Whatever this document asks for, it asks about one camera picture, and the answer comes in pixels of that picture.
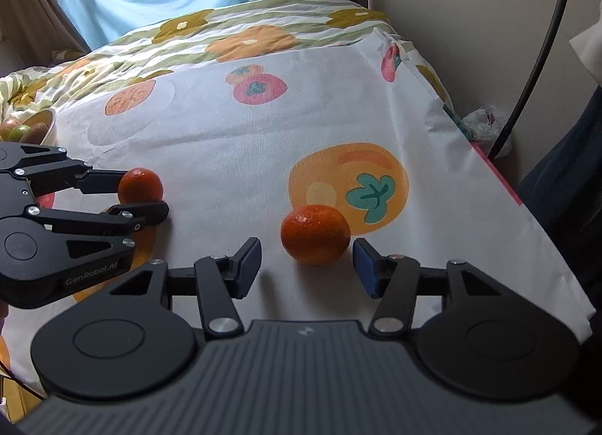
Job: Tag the crumpled plastic bag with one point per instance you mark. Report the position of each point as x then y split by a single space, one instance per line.
484 122

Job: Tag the yellow cartoon ceramic bowl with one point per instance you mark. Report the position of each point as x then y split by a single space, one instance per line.
51 132

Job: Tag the person's white shirt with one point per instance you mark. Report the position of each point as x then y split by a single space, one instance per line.
590 49

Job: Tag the small mandarin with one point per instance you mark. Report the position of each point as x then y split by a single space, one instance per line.
141 186

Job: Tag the green lime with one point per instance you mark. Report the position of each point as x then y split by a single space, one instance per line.
19 133

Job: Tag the fruit print white cloth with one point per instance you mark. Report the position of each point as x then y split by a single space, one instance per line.
282 134

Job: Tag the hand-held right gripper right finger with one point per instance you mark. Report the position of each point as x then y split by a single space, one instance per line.
364 270

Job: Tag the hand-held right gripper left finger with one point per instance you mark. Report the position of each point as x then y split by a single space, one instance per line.
249 266

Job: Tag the floral striped blanket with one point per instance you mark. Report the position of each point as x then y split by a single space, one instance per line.
235 26

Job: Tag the mandarin orange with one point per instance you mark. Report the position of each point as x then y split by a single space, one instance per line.
315 235

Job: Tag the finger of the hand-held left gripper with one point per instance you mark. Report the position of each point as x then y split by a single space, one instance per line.
146 214
101 182

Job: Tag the red yellow apple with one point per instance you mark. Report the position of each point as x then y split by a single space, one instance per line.
7 127

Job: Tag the person's dark pants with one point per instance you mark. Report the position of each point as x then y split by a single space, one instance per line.
574 181

